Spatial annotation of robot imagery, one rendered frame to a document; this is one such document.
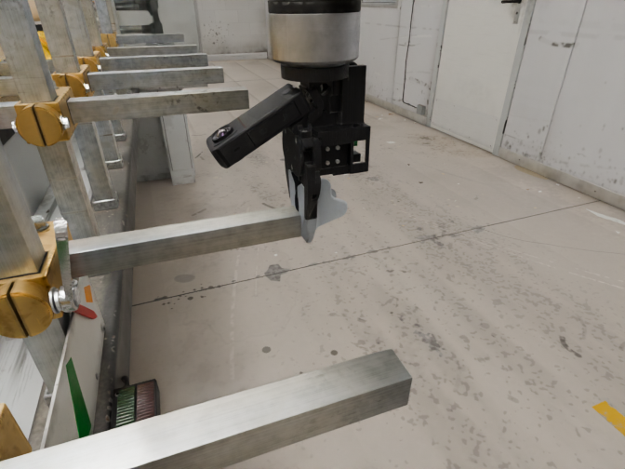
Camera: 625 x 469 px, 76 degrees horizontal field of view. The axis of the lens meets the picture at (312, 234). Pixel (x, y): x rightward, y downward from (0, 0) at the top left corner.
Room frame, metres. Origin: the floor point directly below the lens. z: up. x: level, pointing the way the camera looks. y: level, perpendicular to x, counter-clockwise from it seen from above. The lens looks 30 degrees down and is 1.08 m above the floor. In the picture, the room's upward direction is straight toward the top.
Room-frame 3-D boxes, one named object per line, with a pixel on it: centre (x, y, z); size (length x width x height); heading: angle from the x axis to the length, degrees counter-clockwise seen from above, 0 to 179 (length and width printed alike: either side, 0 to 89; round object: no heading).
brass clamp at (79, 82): (0.80, 0.45, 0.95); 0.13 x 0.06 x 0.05; 20
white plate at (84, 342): (0.29, 0.24, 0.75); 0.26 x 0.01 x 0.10; 20
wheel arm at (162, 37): (1.76, 0.77, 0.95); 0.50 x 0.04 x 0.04; 110
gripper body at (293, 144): (0.45, -0.01, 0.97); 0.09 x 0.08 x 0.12; 110
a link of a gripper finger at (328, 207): (0.44, -0.01, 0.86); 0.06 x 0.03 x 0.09; 110
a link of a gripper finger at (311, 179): (0.42, 0.01, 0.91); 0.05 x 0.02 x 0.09; 20
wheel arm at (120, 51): (1.32, 0.53, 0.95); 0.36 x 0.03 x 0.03; 110
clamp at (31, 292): (0.33, 0.28, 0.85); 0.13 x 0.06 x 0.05; 20
